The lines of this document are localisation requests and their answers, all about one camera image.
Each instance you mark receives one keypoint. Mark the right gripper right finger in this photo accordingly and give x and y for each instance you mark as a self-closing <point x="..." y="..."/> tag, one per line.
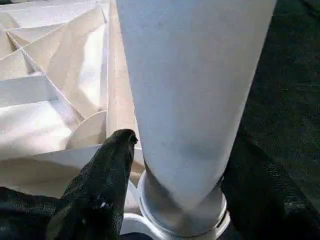
<point x="262" y="200"/>

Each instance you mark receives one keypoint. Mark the white plastic table top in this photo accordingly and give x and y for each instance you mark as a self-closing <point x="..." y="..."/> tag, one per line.
<point x="50" y="112"/>

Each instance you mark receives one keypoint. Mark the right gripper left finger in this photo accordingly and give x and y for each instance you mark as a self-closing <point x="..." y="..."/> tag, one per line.
<point x="100" y="190"/>

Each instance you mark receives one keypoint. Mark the white plastic table leg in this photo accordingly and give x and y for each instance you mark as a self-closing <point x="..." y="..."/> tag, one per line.
<point x="187" y="87"/>

